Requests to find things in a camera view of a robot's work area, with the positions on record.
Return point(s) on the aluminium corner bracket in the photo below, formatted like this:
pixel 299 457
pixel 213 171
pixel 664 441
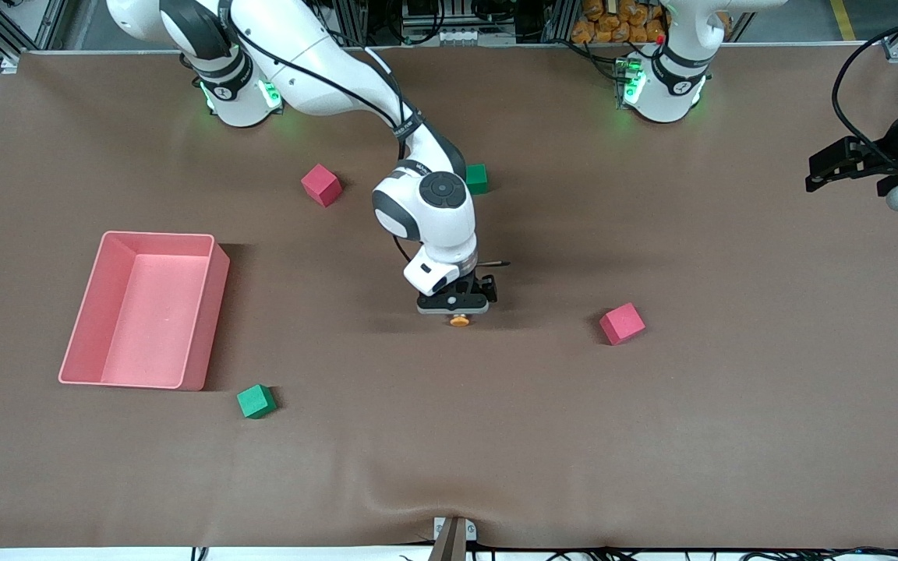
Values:
pixel 10 64
pixel 897 51

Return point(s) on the pink foam cube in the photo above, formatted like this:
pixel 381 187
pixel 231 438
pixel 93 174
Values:
pixel 620 325
pixel 320 185

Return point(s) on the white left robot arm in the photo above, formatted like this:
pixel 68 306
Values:
pixel 671 86

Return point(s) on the metal table edge bracket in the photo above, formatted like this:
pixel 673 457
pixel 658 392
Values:
pixel 449 545

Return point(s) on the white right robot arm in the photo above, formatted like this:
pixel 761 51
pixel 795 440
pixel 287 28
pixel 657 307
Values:
pixel 324 62

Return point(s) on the brown table mat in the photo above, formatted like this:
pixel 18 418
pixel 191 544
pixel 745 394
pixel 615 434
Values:
pixel 449 436

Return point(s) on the green foam cube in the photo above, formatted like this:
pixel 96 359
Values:
pixel 255 402
pixel 480 181

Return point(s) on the pile of orange objects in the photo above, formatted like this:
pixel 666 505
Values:
pixel 613 23

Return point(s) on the pink plastic bin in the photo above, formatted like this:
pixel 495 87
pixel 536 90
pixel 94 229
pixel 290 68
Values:
pixel 153 327

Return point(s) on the white terminal block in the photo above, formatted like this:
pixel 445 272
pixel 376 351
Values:
pixel 457 36

